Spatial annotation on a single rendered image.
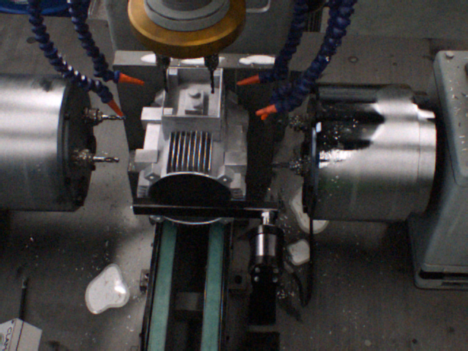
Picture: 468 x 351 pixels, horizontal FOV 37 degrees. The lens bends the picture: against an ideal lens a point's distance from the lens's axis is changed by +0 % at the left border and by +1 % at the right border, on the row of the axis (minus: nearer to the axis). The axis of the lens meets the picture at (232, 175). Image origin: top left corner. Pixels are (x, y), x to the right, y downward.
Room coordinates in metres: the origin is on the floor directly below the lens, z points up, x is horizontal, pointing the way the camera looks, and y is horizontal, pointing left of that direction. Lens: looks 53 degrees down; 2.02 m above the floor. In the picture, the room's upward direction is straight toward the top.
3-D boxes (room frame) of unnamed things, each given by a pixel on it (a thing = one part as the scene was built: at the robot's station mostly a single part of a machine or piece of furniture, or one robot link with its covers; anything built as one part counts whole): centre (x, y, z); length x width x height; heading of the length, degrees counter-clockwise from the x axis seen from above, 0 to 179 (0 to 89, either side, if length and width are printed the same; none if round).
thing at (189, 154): (0.81, 0.07, 1.01); 0.20 x 0.19 x 0.19; 178
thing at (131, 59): (0.97, 0.06, 0.97); 0.30 x 0.11 x 0.34; 88
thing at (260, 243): (0.78, -0.10, 0.92); 0.45 x 0.13 x 0.24; 178
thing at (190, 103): (0.85, 0.07, 1.11); 0.12 x 0.11 x 0.07; 178
